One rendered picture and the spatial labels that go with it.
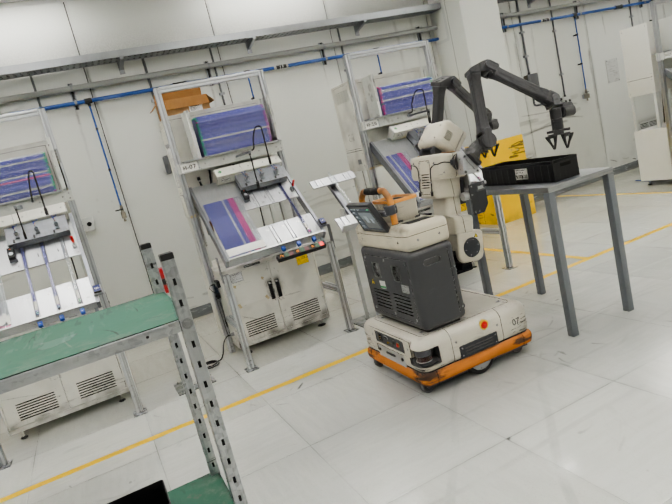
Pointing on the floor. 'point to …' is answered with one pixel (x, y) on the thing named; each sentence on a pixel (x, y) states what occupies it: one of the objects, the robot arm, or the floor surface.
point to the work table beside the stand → (562, 237)
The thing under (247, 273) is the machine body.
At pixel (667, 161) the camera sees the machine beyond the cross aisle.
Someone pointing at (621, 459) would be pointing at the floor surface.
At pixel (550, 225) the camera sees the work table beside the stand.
